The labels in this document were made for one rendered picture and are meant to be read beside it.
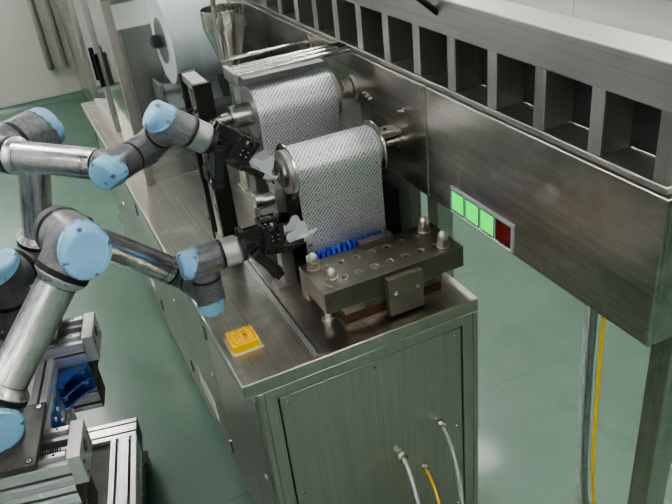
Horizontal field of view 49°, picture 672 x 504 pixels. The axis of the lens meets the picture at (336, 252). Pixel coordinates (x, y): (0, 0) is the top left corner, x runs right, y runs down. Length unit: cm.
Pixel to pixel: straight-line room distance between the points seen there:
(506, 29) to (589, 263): 48
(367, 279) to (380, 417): 41
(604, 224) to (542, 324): 200
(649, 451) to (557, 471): 93
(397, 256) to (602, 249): 63
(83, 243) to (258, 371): 51
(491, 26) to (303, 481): 122
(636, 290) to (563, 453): 148
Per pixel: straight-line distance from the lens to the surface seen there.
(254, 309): 199
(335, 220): 193
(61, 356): 236
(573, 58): 138
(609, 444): 287
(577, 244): 149
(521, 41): 148
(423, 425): 212
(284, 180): 186
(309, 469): 201
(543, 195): 152
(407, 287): 186
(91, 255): 161
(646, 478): 192
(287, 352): 182
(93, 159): 175
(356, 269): 185
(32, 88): 737
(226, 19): 243
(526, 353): 321
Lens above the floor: 202
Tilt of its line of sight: 31 degrees down
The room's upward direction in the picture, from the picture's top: 7 degrees counter-clockwise
